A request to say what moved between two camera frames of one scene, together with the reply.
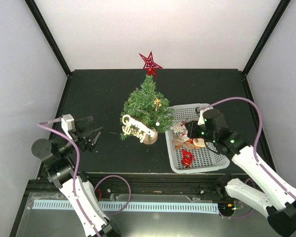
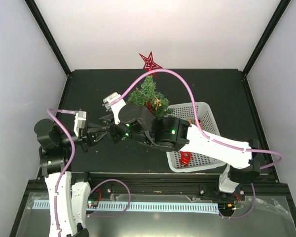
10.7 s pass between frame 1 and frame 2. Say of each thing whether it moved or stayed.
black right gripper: moved
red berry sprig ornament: moved
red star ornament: stayed
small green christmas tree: stayed
